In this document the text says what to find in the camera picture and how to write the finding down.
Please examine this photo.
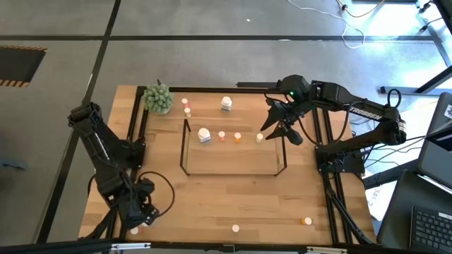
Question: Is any green potted succulent plant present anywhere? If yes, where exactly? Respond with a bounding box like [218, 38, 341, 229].
[142, 79, 175, 115]

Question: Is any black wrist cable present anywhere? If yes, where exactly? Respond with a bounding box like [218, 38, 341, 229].
[297, 105, 351, 145]
[136, 171, 177, 217]

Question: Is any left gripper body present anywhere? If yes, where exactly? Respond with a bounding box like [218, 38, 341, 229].
[121, 179, 156, 230]

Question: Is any silver aluminium bracket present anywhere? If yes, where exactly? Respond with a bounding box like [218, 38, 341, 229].
[305, 246, 348, 254]
[110, 242, 152, 251]

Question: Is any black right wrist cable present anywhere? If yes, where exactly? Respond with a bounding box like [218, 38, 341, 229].
[297, 105, 351, 145]

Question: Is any black flat mount bar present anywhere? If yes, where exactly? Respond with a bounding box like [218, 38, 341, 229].
[235, 80, 283, 89]

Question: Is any black desk foot bar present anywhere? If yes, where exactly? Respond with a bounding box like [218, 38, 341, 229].
[380, 65, 452, 95]

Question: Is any white printed paper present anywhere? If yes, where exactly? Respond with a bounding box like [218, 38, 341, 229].
[367, 186, 391, 222]

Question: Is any black yellow-striped floor mat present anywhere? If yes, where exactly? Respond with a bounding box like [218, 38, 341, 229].
[0, 44, 48, 88]

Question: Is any white floor cable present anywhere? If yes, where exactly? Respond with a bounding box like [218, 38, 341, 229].
[286, 0, 367, 49]

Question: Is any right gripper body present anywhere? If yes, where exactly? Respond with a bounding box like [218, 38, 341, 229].
[267, 99, 305, 147]

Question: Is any yellow floor cable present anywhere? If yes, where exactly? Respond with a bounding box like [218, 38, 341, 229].
[337, 0, 386, 18]

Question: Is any black desk crossbar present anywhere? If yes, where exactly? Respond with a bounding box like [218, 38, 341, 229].
[363, 158, 421, 190]

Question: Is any black desk leg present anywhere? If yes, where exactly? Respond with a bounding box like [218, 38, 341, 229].
[427, 0, 452, 68]

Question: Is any dark closed laptop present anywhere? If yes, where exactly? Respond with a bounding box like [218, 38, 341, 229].
[417, 92, 452, 191]

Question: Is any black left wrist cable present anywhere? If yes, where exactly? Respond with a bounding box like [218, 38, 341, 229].
[136, 171, 177, 217]

